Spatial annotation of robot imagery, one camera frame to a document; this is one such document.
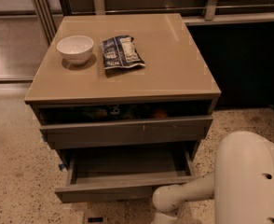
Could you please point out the grey drawer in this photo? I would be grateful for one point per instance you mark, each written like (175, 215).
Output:
(67, 127)
(107, 174)

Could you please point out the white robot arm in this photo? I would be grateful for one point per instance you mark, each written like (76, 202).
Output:
(241, 184)

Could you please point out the orange fruit in drawer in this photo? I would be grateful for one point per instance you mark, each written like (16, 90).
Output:
(159, 114)

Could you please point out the grey drawer cabinet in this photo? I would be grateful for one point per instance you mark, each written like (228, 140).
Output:
(174, 69)

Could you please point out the dark packet in top drawer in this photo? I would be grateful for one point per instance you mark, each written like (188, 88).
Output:
(108, 112)

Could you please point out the grey top drawer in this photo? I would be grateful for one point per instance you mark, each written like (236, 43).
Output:
(67, 127)

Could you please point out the blue white snack bag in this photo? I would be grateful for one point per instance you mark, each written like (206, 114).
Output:
(119, 52)

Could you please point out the white ceramic bowl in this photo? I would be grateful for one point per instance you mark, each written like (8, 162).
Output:
(76, 49)

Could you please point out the blue tape piece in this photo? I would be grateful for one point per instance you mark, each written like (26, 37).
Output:
(61, 166)

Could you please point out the metal railing frame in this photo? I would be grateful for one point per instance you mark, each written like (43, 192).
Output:
(195, 12)

